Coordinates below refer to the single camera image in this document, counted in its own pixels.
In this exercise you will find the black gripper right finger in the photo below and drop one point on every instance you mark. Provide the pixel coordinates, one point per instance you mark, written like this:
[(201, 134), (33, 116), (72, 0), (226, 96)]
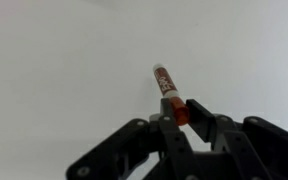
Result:
[(250, 146)]

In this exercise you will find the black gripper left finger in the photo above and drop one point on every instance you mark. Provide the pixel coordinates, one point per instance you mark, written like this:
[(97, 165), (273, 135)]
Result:
[(144, 150)]

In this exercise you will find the orange dry-erase marker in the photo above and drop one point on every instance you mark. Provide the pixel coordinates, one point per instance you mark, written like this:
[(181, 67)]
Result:
[(165, 83)]

